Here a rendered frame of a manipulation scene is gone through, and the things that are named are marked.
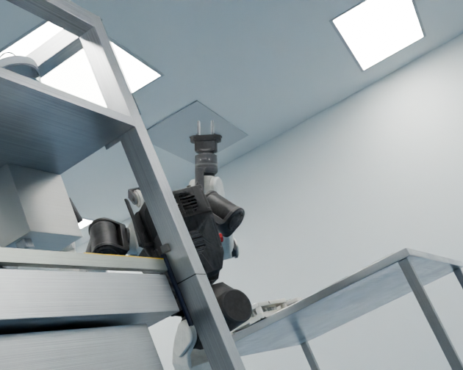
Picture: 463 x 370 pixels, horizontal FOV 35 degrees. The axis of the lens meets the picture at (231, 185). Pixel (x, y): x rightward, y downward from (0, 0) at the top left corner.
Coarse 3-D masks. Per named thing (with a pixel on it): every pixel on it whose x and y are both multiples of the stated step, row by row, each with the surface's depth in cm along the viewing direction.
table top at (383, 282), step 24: (384, 264) 292; (432, 264) 348; (456, 264) 398; (336, 288) 299; (360, 288) 319; (384, 288) 358; (408, 288) 405; (288, 312) 306; (312, 312) 329; (336, 312) 369; (360, 312) 421; (240, 336) 314; (264, 336) 339; (288, 336) 382; (312, 336) 439
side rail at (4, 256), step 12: (0, 252) 137; (12, 252) 140; (24, 252) 143; (36, 252) 146; (48, 252) 150; (60, 252) 153; (0, 264) 137; (12, 264) 140; (24, 264) 142; (36, 264) 145; (48, 264) 148; (60, 264) 151; (72, 264) 155; (84, 264) 159; (96, 264) 163; (108, 264) 167; (120, 264) 171; (132, 264) 176; (144, 264) 181; (156, 264) 187
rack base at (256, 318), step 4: (264, 312) 312; (268, 312) 314; (272, 312) 317; (256, 316) 311; (260, 316) 310; (264, 316) 310; (248, 320) 313; (252, 320) 312; (256, 320) 311; (260, 320) 313; (244, 324) 314; (248, 324) 315; (236, 328) 316; (240, 328) 317; (244, 328) 316; (232, 332) 317; (236, 332) 318
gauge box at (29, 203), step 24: (0, 168) 193; (24, 168) 197; (0, 192) 191; (24, 192) 192; (48, 192) 201; (0, 216) 190; (24, 216) 187; (48, 216) 196; (72, 216) 206; (0, 240) 189; (48, 240) 197; (72, 240) 204
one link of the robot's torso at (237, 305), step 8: (216, 288) 240; (224, 288) 241; (232, 288) 241; (216, 296) 235; (224, 296) 230; (232, 296) 231; (240, 296) 233; (224, 304) 228; (232, 304) 230; (240, 304) 231; (248, 304) 233; (224, 312) 227; (232, 312) 228; (240, 312) 230; (248, 312) 231; (232, 320) 227; (240, 320) 228; (232, 328) 232
